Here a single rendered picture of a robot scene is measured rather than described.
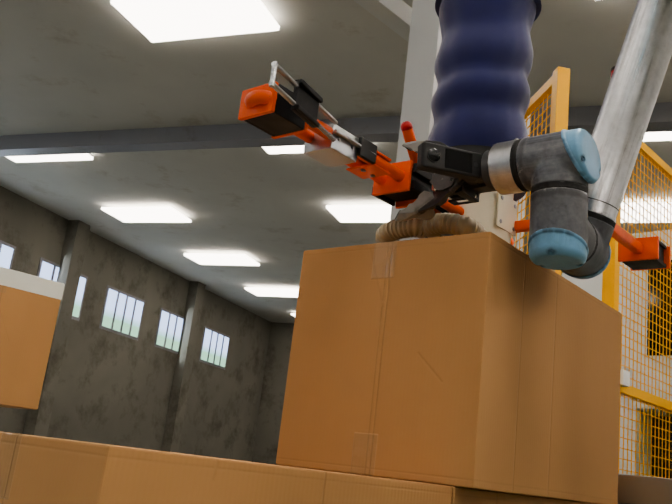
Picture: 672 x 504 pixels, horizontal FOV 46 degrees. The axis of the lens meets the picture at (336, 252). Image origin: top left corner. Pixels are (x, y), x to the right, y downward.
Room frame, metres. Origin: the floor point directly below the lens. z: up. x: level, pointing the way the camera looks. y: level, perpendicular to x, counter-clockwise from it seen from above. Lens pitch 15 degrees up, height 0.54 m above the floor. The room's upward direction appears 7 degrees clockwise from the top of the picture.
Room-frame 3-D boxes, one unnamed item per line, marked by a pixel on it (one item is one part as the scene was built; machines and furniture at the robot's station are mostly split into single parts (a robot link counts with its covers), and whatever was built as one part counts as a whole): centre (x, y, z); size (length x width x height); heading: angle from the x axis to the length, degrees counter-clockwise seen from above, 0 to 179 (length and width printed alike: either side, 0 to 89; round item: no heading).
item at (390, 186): (1.42, -0.11, 1.08); 0.10 x 0.08 x 0.06; 49
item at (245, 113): (1.16, 0.12, 1.08); 0.08 x 0.07 x 0.05; 139
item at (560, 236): (1.22, -0.35, 0.96); 0.12 x 0.09 x 0.12; 149
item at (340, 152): (1.26, 0.03, 1.07); 0.07 x 0.07 x 0.04; 49
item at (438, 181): (1.33, -0.22, 1.08); 0.12 x 0.09 x 0.08; 49
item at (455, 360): (1.58, -0.28, 0.74); 0.60 x 0.40 x 0.40; 140
